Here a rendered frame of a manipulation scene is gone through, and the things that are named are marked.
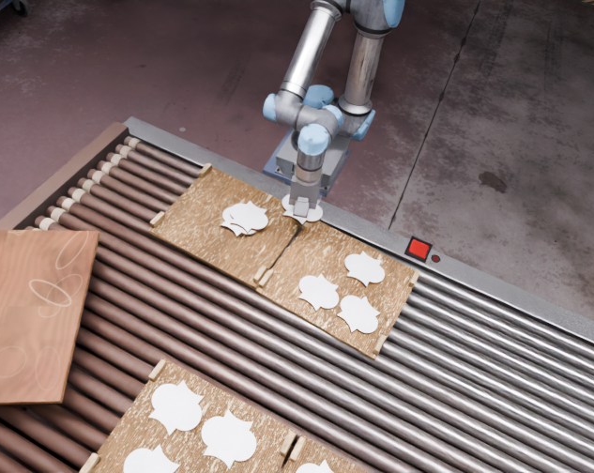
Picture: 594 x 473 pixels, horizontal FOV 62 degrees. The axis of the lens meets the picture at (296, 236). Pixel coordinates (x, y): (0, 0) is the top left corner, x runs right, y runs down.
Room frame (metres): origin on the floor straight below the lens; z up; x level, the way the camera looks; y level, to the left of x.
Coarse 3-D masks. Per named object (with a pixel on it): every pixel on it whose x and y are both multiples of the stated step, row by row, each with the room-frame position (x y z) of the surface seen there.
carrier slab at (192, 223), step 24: (192, 192) 1.09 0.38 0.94; (216, 192) 1.11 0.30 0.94; (240, 192) 1.13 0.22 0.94; (264, 192) 1.15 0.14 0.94; (168, 216) 0.98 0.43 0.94; (192, 216) 0.99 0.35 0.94; (216, 216) 1.01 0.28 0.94; (168, 240) 0.88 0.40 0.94; (192, 240) 0.90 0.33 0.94; (216, 240) 0.91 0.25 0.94; (240, 240) 0.93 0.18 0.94; (264, 240) 0.94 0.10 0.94; (288, 240) 0.96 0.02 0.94; (216, 264) 0.82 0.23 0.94; (240, 264) 0.84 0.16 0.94; (264, 264) 0.85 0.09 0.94
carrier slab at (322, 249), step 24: (312, 240) 0.97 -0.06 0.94; (336, 240) 0.99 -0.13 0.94; (288, 264) 0.86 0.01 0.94; (312, 264) 0.88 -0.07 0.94; (336, 264) 0.89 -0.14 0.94; (384, 264) 0.92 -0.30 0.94; (264, 288) 0.76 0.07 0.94; (288, 288) 0.78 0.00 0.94; (360, 288) 0.82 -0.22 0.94; (384, 288) 0.83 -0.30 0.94; (408, 288) 0.85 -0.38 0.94; (312, 312) 0.71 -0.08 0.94; (336, 312) 0.72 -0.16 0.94; (384, 312) 0.75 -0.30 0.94; (336, 336) 0.64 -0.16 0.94; (360, 336) 0.65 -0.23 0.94
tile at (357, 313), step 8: (352, 296) 0.78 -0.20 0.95; (344, 304) 0.75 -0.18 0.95; (352, 304) 0.75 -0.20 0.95; (360, 304) 0.75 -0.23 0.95; (368, 304) 0.76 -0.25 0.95; (344, 312) 0.72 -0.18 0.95; (352, 312) 0.72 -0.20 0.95; (360, 312) 0.73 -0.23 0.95; (368, 312) 0.73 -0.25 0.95; (376, 312) 0.74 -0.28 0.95; (344, 320) 0.69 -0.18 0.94; (352, 320) 0.70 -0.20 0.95; (360, 320) 0.70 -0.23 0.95; (368, 320) 0.70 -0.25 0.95; (376, 320) 0.71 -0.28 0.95; (352, 328) 0.67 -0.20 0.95; (360, 328) 0.67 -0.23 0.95; (368, 328) 0.68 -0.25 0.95
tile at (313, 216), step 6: (288, 198) 1.01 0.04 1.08; (282, 204) 0.99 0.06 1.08; (318, 204) 1.01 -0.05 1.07; (288, 210) 0.97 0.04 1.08; (312, 210) 0.98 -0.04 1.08; (318, 210) 0.98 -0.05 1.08; (288, 216) 0.95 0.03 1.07; (294, 216) 0.95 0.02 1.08; (312, 216) 0.96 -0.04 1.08; (318, 216) 0.96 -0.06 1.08; (300, 222) 0.93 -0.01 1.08; (312, 222) 0.94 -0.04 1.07
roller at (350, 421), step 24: (96, 288) 0.68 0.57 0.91; (144, 312) 0.63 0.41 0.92; (192, 336) 0.58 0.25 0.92; (240, 360) 0.53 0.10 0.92; (264, 384) 0.48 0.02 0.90; (288, 384) 0.48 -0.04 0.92; (312, 408) 0.43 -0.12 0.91; (336, 408) 0.44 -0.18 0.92; (360, 432) 0.39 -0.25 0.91; (384, 432) 0.40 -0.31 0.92; (408, 456) 0.35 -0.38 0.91; (432, 456) 0.36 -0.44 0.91
